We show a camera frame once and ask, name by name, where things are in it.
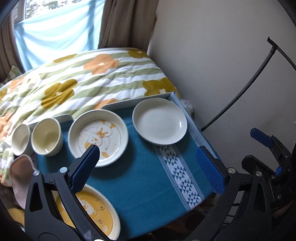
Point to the yellow duck plate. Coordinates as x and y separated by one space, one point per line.
100 210

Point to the duck pattern deep plate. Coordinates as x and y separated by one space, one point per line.
102 128

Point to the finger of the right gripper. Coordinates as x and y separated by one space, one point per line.
261 137
278 171

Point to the left brown curtain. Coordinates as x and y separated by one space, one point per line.
9 52

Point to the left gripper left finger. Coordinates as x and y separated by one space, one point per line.
82 167

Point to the pink square dish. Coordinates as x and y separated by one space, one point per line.
21 172

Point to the plain white plate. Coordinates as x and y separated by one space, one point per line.
159 121

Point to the green patterned pillow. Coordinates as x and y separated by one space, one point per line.
13 73

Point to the white small bowl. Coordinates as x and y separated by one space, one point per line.
21 141

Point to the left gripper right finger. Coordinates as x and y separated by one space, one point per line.
210 168

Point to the cream round bowl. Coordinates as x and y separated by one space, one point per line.
47 137

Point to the right brown curtain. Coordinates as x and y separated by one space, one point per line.
127 23

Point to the light blue window cloth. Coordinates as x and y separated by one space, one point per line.
53 29

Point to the floral striped duvet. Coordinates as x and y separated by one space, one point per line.
73 85

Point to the yellow box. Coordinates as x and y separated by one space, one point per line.
17 215

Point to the brown curtain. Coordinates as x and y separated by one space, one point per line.
127 23
9 52

